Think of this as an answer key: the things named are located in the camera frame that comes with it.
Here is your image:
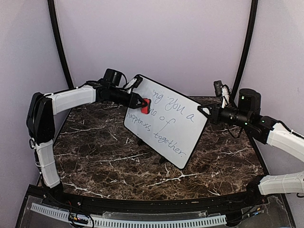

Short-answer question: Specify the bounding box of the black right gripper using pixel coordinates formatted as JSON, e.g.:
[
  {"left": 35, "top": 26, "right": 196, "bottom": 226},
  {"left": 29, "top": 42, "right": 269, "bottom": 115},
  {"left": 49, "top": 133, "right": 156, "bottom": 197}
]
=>
[{"left": 198, "top": 102, "right": 251, "bottom": 128}]

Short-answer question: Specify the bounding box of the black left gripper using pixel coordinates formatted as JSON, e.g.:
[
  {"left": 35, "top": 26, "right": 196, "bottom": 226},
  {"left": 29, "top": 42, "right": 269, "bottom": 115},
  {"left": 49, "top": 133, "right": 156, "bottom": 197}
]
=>
[{"left": 109, "top": 87, "right": 147, "bottom": 109}]

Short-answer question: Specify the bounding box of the red bone-shaped eraser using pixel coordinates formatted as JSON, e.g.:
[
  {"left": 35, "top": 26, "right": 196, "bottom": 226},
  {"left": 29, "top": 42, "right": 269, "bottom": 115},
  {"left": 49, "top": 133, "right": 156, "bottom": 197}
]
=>
[{"left": 141, "top": 98, "right": 151, "bottom": 114}]

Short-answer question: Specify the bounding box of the white whiteboard black frame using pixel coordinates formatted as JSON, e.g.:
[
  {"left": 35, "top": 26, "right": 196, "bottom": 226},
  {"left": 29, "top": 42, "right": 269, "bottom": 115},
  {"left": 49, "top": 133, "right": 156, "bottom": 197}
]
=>
[{"left": 124, "top": 76, "right": 207, "bottom": 169}]

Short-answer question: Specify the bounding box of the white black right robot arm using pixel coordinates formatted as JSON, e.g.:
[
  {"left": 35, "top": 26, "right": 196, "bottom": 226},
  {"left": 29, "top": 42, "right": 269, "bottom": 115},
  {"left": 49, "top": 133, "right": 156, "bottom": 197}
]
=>
[{"left": 198, "top": 88, "right": 304, "bottom": 206}]

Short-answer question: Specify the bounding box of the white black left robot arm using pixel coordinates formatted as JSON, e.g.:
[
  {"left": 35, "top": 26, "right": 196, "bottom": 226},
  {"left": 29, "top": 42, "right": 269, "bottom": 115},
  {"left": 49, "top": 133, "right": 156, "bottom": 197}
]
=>
[{"left": 26, "top": 79, "right": 149, "bottom": 188}]

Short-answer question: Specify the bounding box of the black right whiteboard foot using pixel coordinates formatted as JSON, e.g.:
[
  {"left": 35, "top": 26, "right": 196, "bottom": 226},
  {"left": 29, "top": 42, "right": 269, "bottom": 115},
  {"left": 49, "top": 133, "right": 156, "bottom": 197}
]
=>
[{"left": 159, "top": 157, "right": 166, "bottom": 164}]

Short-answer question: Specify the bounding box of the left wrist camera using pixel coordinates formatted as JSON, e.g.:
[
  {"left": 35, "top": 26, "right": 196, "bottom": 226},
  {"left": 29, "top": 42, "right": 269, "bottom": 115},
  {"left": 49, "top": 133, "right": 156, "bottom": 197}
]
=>
[{"left": 103, "top": 68, "right": 143, "bottom": 93}]

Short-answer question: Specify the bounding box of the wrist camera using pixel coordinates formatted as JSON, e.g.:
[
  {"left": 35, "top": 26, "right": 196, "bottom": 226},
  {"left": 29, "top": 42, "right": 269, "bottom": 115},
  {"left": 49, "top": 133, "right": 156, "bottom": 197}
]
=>
[
  {"left": 213, "top": 80, "right": 230, "bottom": 108},
  {"left": 103, "top": 68, "right": 143, "bottom": 93}
]

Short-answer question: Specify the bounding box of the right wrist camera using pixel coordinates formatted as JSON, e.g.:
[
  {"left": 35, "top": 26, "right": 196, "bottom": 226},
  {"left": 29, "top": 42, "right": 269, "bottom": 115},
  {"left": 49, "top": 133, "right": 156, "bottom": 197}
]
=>
[{"left": 213, "top": 80, "right": 230, "bottom": 108}]

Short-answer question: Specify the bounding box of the black curved front rail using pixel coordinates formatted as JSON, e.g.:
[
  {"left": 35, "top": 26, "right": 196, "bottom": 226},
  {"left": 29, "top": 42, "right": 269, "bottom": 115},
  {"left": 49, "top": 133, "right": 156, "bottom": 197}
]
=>
[{"left": 34, "top": 187, "right": 268, "bottom": 215}]

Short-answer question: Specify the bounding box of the black left corner post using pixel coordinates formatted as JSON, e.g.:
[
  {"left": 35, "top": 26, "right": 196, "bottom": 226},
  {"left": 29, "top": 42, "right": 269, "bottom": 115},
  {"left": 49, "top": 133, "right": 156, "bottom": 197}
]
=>
[{"left": 47, "top": 0, "right": 74, "bottom": 89}]

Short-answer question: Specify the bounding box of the black corner post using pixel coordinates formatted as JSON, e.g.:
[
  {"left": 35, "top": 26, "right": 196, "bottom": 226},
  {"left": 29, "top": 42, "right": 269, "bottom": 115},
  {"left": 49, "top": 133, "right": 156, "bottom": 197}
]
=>
[
  {"left": 47, "top": 0, "right": 74, "bottom": 89},
  {"left": 231, "top": 0, "right": 258, "bottom": 99}
]

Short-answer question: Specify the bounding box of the black right corner post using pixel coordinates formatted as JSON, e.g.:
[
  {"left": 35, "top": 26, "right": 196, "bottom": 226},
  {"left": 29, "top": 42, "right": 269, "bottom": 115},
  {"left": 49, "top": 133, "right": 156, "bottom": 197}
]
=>
[{"left": 231, "top": 0, "right": 258, "bottom": 99}]

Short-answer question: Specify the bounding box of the white slotted cable duct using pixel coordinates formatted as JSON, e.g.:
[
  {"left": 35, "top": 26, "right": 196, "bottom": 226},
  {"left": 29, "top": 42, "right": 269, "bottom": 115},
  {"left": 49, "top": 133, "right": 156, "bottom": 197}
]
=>
[{"left": 30, "top": 203, "right": 227, "bottom": 228}]

